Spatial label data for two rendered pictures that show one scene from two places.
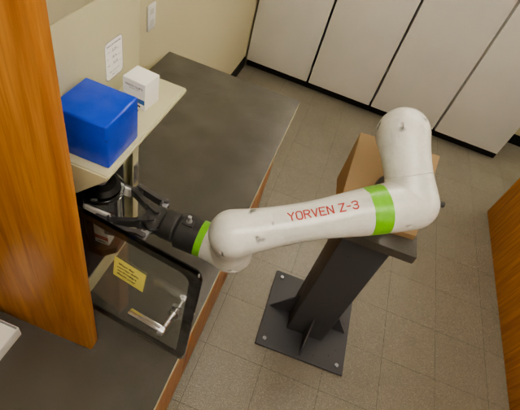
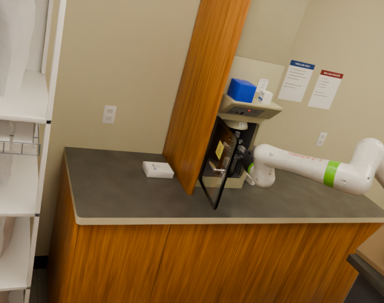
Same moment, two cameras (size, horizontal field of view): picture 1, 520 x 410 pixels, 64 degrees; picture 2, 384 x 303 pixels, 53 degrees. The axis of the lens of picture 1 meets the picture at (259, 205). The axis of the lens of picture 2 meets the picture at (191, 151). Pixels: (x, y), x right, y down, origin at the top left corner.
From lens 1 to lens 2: 142 cm
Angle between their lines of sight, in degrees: 52
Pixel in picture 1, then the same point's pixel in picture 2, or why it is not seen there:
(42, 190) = (214, 92)
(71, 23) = (250, 61)
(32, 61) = (230, 48)
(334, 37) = not seen: outside the picture
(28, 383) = (161, 186)
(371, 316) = not seen: outside the picture
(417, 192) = (354, 166)
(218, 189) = (293, 204)
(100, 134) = (238, 86)
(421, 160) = (365, 156)
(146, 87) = (265, 94)
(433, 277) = not seen: outside the picture
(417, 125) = (371, 141)
